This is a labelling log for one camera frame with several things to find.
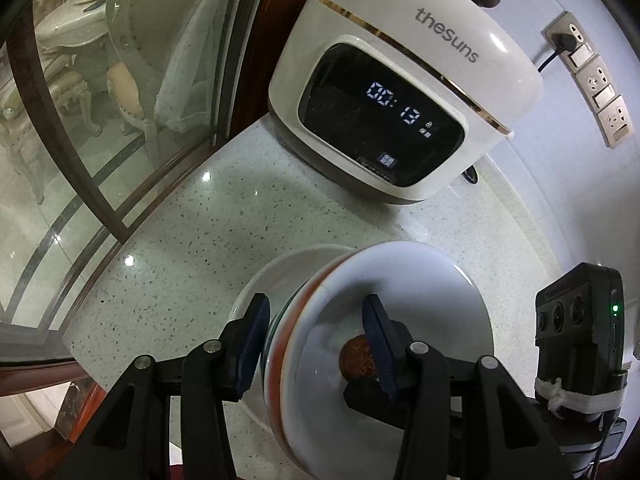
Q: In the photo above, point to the white ornate chair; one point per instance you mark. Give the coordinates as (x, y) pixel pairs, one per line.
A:
(163, 77)

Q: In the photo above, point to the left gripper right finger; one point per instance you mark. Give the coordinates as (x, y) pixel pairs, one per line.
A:
(464, 419)

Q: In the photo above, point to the white bowl orange pattern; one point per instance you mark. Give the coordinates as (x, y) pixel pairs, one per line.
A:
(350, 324)

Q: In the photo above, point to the white rice cooker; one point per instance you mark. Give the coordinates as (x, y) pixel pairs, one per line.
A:
(399, 97)

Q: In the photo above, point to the white bowl blue rim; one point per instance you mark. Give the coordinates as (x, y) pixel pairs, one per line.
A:
(279, 280)

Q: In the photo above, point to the wall socket panel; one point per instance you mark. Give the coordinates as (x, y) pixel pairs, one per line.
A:
(572, 45)

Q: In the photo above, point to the wooden framed glass door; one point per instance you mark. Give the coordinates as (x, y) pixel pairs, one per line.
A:
(75, 177)

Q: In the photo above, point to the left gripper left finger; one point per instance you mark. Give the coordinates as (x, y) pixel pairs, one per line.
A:
(128, 435)

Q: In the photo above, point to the black camera box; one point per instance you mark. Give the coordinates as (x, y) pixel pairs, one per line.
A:
(580, 337)

